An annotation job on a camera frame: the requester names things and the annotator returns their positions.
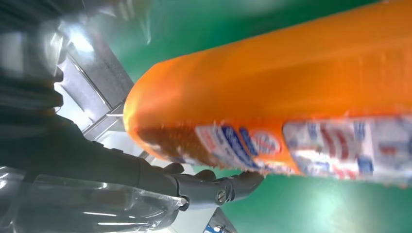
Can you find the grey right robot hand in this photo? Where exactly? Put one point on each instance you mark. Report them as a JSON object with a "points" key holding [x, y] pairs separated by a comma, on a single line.
{"points": [[64, 160]]}

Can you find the steel table frame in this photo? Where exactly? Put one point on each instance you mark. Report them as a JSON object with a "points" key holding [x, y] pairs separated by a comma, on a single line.
{"points": [[96, 80]]}

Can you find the green table mat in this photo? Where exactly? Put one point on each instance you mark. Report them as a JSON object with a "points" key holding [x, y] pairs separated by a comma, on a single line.
{"points": [[305, 209]]}

